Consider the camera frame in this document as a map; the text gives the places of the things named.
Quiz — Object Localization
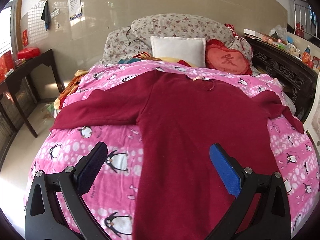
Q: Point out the dark red sweater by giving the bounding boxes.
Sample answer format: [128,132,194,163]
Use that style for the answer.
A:
[53,70,304,239]

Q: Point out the orange yellow clothes pile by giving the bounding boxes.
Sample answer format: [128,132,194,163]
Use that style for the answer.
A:
[53,70,88,110]

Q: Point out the pink penguin blanket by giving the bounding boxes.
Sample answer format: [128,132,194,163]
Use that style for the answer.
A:
[25,61,319,239]

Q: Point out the white patterned chair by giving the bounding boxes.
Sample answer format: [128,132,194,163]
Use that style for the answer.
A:
[303,80,320,153]

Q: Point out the dark carved wooden headboard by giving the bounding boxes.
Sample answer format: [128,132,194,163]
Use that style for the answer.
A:
[245,35,317,121]

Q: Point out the dark wooden side table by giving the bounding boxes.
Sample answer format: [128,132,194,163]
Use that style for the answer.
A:
[1,49,65,138]

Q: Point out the red round box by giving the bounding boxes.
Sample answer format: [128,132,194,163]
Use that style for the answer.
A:
[17,47,41,60]

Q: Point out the red heart cushion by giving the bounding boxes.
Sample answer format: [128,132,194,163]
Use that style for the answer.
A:
[205,39,252,75]

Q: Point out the white square pillow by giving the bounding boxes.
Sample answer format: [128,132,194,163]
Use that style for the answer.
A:
[150,36,206,67]

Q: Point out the floral quilt pile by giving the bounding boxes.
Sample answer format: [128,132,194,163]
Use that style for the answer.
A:
[100,14,253,64]

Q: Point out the metal stair railing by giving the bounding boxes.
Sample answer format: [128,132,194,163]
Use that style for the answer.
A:
[289,0,319,40]

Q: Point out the dark cloth hanging on wall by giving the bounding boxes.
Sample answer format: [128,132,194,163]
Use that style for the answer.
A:
[41,0,51,31]

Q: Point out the eye chart wall poster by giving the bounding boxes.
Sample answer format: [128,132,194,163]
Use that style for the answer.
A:
[68,0,82,21]

